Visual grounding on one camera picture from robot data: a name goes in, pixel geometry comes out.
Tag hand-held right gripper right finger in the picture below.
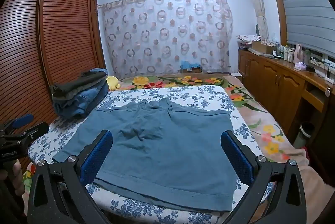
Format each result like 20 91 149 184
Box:
221 131 304 224

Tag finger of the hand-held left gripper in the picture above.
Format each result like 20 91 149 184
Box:
0 113 34 134
0 122 50 147

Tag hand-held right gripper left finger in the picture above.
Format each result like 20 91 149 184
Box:
27 130 113 224

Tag blue-grey pants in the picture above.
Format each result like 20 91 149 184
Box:
52 98 237 212

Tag person's left hand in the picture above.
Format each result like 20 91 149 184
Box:
9 162 25 196

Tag folded blue denim jeans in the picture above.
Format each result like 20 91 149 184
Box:
54 68 109 119

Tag grey trash bin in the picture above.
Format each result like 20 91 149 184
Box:
293 122 316 148

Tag yellow plush toy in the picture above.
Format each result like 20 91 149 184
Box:
106 76 121 90

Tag white blue-floral mat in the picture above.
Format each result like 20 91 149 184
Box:
27 85 265 224

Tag wooden sideboard cabinet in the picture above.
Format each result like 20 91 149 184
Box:
238 47 335 175

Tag brown slatted wardrobe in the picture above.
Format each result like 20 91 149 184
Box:
0 0 106 169

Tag cardboard box with blue contents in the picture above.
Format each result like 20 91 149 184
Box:
180 60 202 74

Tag open cardboard box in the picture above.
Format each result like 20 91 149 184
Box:
252 39 279 55

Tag group of white toiletry bottles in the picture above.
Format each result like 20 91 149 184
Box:
272 43 297 62

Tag stack of folded patterned cloths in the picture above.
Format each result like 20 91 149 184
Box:
237 34 262 50

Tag pink bottle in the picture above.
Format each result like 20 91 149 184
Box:
294 44 303 63

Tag grey striped window blind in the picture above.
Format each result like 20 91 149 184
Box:
269 0 335 53

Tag white power strip with cables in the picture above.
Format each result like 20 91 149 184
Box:
309 57 335 81

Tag sheer ring-pattern curtain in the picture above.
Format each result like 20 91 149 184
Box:
101 0 234 79

